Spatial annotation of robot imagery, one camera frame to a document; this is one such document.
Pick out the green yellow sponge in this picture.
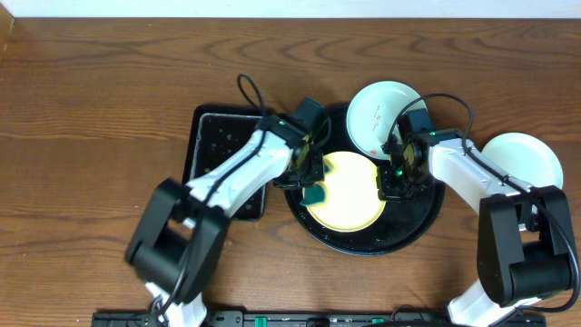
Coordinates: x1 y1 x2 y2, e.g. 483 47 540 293
300 182 326 207

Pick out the yellow plate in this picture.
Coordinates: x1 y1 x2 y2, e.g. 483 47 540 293
302 151 386 233

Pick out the light blue plate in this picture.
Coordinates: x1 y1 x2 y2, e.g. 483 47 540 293
346 81 419 161
481 133 564 189

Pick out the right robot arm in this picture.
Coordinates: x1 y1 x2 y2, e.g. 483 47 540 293
377 129 580 326

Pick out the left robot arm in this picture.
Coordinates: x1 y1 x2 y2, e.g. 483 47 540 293
125 115 331 326

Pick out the black round tray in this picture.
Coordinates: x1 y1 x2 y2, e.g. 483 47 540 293
284 104 445 256

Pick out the black rectangular tray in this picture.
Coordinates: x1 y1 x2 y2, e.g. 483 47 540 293
181 104 273 223

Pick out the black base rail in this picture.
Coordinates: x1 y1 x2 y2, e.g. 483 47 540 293
90 309 547 327

